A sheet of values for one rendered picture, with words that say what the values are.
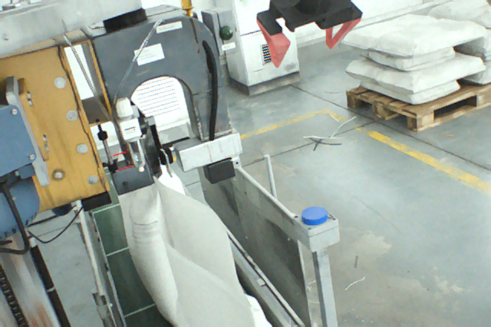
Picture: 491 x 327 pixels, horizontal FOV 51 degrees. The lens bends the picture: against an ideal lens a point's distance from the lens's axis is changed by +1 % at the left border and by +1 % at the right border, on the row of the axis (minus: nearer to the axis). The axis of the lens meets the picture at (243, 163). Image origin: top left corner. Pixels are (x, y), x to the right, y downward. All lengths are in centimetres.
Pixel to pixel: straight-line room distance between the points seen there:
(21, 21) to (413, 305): 180
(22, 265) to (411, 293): 157
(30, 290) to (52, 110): 43
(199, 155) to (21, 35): 45
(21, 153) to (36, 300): 54
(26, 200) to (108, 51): 33
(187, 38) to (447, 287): 163
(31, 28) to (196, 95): 36
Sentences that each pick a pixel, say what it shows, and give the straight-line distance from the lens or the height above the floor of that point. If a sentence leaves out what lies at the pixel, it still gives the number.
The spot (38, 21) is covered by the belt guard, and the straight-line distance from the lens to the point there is 93.
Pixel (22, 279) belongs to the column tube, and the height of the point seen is 86.
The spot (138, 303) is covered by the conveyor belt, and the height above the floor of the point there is 38.
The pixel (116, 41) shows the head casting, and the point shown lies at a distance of 105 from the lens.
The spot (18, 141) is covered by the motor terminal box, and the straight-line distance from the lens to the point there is 83.
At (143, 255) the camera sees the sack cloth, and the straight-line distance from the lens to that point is 156.
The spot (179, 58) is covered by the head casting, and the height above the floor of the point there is 126.
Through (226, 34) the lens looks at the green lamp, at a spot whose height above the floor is 128.
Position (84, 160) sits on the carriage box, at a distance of 111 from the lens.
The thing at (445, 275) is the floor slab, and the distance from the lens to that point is 240.
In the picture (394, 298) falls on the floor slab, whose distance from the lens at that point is 228.
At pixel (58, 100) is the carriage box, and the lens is 107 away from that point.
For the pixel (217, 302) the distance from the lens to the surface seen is 78.
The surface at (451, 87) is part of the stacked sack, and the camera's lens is 394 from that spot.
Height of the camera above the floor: 148
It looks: 24 degrees down
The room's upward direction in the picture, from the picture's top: 11 degrees counter-clockwise
